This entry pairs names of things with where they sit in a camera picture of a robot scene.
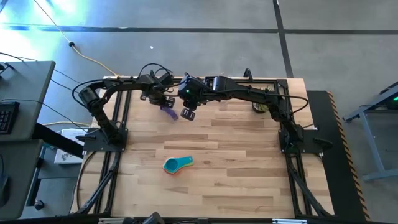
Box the yellow floor cable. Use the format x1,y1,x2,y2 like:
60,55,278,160
32,0,119,77

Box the grey metal table frame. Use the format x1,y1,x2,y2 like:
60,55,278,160
341,81,398,183

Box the black hazard-striped floor mat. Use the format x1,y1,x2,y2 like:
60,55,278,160
306,90,371,222

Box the grey desk with mouse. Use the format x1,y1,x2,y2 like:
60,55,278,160
0,139,43,220

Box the purple measuring cup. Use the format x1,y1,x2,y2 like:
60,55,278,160
160,105,180,121

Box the light blue measuring cup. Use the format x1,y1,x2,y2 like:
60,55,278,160
164,156,192,174

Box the white printed box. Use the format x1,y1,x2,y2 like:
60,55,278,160
54,128,91,165

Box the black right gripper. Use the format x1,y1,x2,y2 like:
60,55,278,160
178,74,206,122

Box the black keyboard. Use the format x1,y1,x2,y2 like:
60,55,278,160
0,101,20,135

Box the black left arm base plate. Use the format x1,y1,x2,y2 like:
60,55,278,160
76,126,129,153

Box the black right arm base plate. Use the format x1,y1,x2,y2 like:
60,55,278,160
279,129,333,156

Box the silver frame bracket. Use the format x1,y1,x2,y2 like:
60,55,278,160
272,218,308,224
98,217,125,224

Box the grey desk with keyboard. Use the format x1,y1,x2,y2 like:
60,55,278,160
0,60,56,142

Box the black boxy object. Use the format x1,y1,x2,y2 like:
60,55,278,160
141,211,165,224

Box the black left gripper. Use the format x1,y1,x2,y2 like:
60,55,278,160
139,73,177,110

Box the black table frame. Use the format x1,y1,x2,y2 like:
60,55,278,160
71,76,335,224

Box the orange measuring cup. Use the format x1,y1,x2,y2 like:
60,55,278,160
162,166,184,175

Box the potted succulent plant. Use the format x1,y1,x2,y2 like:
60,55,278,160
252,86,277,114

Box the black desk support bar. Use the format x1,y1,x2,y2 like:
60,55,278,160
30,123,85,159

